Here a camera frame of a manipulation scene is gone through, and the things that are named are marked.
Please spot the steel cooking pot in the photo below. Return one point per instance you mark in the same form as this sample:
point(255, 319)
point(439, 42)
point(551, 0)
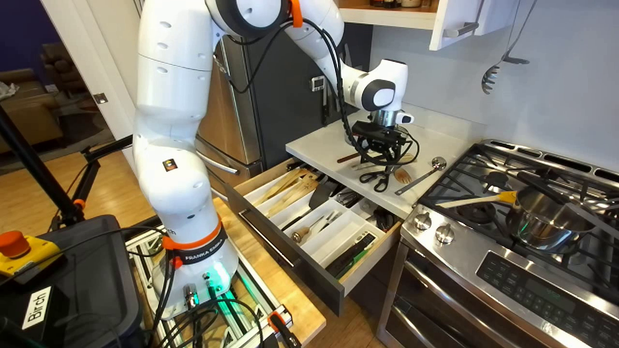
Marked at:
point(547, 222)

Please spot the wooden flat spatula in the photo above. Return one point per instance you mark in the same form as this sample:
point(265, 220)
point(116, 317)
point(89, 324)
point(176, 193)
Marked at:
point(292, 195)

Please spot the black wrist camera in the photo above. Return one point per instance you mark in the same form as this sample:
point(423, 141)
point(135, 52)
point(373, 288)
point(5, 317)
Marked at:
point(363, 127)

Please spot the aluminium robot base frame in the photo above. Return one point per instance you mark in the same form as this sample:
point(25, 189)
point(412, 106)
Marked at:
point(218, 295)

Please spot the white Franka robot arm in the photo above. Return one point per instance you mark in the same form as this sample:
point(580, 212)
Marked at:
point(174, 127)

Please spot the long dark green utensil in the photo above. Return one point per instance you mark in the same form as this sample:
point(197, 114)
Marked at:
point(350, 253)

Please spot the stainless gas stove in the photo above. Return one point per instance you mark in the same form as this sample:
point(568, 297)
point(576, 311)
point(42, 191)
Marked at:
point(514, 282)

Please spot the wooden kitchen drawer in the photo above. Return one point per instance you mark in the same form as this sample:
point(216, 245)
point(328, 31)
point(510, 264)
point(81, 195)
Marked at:
point(290, 257)

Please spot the brown couch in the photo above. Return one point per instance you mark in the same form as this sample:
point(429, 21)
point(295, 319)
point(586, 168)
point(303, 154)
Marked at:
point(30, 116)

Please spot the black plastic spatula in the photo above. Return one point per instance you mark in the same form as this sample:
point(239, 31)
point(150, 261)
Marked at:
point(321, 193)

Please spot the white cutlery organizer tray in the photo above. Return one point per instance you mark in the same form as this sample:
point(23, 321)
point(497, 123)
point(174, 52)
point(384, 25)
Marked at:
point(340, 232)

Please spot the hanging metal turner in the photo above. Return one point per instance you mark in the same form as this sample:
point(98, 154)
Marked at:
point(514, 60)

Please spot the black control box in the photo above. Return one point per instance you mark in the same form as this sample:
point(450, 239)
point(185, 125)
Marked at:
point(89, 290)

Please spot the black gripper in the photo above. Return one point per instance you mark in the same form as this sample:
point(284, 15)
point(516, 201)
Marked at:
point(384, 135)

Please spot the hanging slotted spoon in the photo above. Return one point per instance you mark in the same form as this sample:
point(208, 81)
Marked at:
point(489, 77)

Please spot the stainless refrigerator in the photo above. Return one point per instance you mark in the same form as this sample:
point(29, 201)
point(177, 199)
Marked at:
point(282, 108)

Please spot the white wall cabinet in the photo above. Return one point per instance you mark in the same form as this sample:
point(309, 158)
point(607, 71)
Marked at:
point(450, 21)

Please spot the black camera tripod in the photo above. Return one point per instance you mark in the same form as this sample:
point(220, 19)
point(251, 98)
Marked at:
point(38, 174)

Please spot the wooden spoon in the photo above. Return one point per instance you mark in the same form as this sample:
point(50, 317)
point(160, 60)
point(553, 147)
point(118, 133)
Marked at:
point(282, 185)

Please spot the wooden robot table top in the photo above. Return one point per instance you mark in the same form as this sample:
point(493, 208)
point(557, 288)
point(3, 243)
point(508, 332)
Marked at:
point(282, 290)

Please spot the long metal scoop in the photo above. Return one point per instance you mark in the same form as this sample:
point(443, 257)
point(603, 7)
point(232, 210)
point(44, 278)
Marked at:
point(417, 176)

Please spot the yellow red emergency stop button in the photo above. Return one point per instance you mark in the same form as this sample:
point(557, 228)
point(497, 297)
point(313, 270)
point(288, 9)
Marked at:
point(21, 251)

